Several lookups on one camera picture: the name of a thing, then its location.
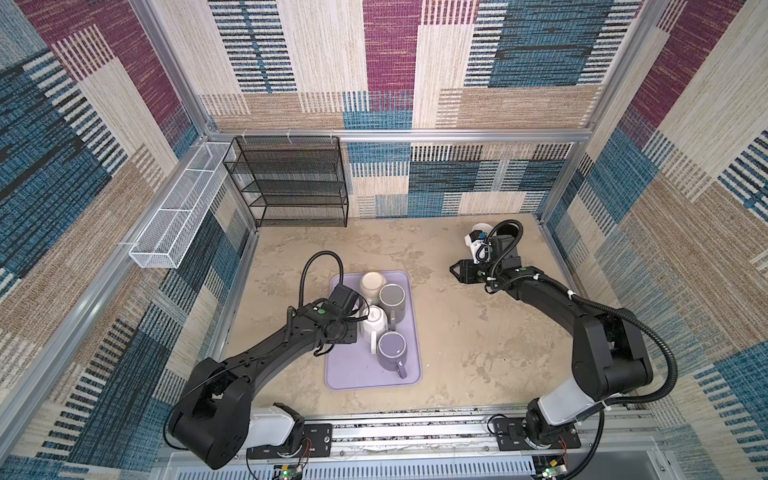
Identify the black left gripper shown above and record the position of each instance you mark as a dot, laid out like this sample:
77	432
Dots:
352	330

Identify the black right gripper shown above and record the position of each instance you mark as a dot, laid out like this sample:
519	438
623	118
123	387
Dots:
465	271

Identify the white patterned mug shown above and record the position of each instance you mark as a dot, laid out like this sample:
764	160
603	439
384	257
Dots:
373	327

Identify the light blue mug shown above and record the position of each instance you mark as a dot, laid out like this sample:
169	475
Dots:
480	229

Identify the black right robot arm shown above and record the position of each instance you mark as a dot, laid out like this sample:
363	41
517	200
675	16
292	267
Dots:
608	356

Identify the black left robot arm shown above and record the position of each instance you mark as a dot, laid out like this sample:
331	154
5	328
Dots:
214	418

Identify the cream speckled mug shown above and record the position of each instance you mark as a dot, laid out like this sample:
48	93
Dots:
370	286

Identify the grey ceramic mug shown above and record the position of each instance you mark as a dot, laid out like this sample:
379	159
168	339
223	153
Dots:
392	299

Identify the purple ceramic mug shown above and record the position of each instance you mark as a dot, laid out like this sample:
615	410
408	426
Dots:
392	353

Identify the lavender plastic tray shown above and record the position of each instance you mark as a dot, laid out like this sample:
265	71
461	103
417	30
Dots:
353	367

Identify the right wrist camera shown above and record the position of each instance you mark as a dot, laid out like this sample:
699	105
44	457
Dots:
479	249

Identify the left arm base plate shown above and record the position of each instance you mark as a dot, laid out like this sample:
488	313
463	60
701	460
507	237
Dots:
314	442

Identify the black wire mesh shelf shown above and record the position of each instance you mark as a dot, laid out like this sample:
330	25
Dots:
290	181

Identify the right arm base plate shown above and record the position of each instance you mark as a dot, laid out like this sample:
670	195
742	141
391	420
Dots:
511	435

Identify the white wire mesh basket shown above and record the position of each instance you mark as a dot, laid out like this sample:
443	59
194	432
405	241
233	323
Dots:
166	239

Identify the aluminium front rail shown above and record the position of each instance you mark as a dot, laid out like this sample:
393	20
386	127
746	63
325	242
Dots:
457	444

